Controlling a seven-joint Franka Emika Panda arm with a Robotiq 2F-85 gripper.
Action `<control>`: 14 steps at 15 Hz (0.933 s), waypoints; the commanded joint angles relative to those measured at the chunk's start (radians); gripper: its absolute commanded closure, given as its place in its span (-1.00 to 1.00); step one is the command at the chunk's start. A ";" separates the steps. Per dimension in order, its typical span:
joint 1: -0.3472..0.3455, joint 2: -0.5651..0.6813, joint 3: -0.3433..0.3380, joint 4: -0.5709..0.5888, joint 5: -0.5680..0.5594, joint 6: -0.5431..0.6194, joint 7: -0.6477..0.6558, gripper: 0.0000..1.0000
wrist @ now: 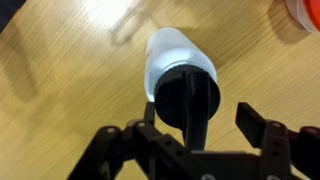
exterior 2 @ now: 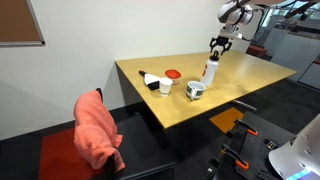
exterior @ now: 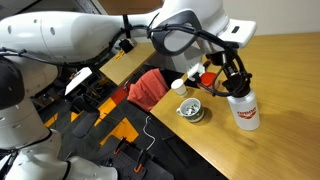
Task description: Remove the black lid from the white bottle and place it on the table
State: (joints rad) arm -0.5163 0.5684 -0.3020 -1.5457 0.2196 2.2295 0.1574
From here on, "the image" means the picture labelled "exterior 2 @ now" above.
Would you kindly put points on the brown corkboard with grey frame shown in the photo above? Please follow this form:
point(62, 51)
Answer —
point(18, 20)

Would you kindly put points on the clear container with red lid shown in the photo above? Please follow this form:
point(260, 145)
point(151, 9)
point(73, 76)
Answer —
point(173, 75)

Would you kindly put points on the green and white mug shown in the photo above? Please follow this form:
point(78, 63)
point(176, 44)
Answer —
point(196, 90)

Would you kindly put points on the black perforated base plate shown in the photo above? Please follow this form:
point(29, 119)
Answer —
point(263, 133)

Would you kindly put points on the black clamp with orange tips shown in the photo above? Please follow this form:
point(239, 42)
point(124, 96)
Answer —
point(235, 156)
point(245, 128)

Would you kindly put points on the grey metal table foot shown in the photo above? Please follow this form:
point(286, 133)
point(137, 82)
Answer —
point(245, 105)

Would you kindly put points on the grey cabinet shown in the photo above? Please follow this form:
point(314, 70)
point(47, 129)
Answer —
point(293, 53)

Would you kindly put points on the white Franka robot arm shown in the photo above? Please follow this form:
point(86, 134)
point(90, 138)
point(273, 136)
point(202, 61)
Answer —
point(233, 13)

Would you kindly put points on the red background chair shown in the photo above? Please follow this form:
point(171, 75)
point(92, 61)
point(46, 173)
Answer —
point(256, 50)

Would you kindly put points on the black overhead beam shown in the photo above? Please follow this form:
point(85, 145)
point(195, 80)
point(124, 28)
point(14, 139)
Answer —
point(300, 10)

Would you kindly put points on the black chair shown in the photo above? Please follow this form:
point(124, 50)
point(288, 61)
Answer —
point(143, 146)

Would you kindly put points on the red towel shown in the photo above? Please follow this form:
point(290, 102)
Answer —
point(95, 130)

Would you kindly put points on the white bottle with red logo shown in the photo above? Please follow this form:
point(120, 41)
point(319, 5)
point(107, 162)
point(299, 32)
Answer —
point(209, 73)

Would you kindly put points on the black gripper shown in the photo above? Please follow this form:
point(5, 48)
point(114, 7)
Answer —
point(221, 40)

